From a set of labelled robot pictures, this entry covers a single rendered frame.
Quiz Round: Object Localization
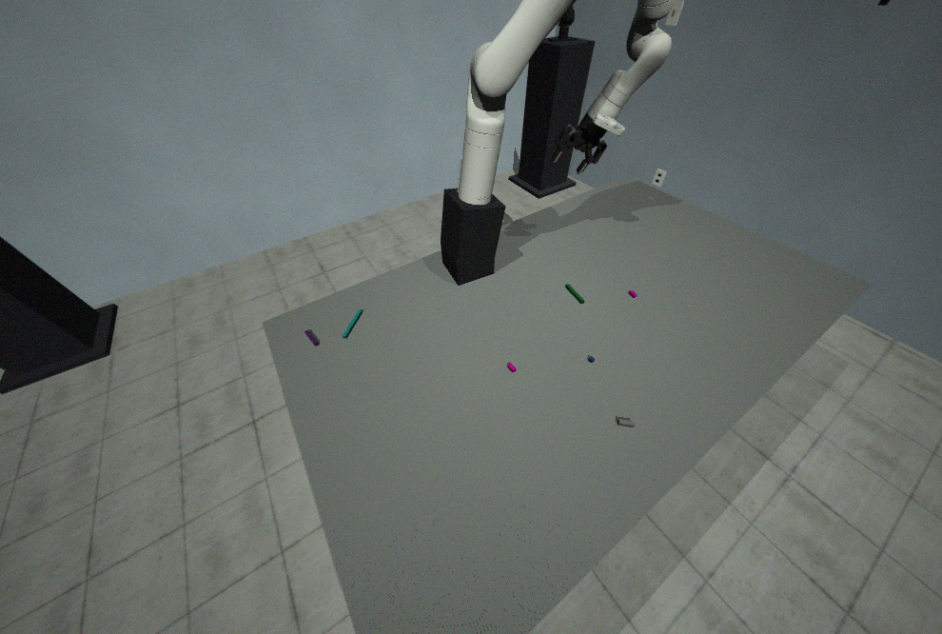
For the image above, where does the green rod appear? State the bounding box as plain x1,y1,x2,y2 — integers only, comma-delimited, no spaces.
566,284,584,304

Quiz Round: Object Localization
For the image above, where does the turquoise rod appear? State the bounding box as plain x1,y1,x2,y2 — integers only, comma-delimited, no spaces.
343,309,363,339

